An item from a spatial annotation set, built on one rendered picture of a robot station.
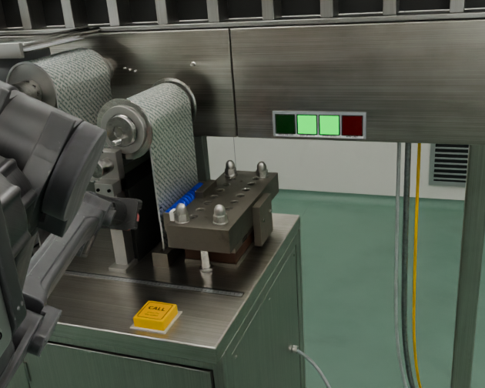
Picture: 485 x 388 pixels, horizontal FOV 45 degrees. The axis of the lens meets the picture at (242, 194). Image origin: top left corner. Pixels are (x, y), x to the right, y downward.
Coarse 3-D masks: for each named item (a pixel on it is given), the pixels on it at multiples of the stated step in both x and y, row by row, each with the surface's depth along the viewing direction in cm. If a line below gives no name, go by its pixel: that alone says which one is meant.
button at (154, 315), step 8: (152, 304) 125; (160, 304) 125; (168, 304) 124; (144, 312) 122; (152, 312) 122; (160, 312) 122; (168, 312) 122; (176, 312) 124; (136, 320) 121; (144, 320) 120; (152, 320) 119; (160, 320) 119; (168, 320) 121; (152, 328) 120; (160, 328) 119
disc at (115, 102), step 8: (104, 104) 136; (112, 104) 135; (120, 104) 134; (128, 104) 133; (136, 104) 133; (104, 112) 136; (136, 112) 133; (144, 112) 133; (144, 120) 133; (144, 144) 136; (136, 152) 137; (144, 152) 137
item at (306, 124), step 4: (300, 116) 154; (304, 116) 154; (308, 116) 153; (312, 116) 153; (300, 120) 155; (304, 120) 154; (308, 120) 154; (312, 120) 153; (300, 124) 155; (304, 124) 155; (308, 124) 154; (312, 124) 154; (300, 128) 155; (304, 128) 155; (308, 128) 155; (312, 128) 154; (300, 132) 156; (304, 132) 155; (308, 132) 155; (312, 132) 155
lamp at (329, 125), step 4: (320, 116) 152; (324, 116) 152; (328, 116) 152; (332, 116) 151; (336, 116) 151; (320, 120) 153; (324, 120) 152; (328, 120) 152; (332, 120) 152; (336, 120) 151; (320, 124) 153; (324, 124) 153; (328, 124) 152; (332, 124) 152; (336, 124) 152; (320, 128) 153; (324, 128) 153; (328, 128) 153; (332, 128) 152; (336, 128) 152; (320, 132) 154; (324, 132) 154; (328, 132) 153; (332, 132) 153; (336, 132) 152
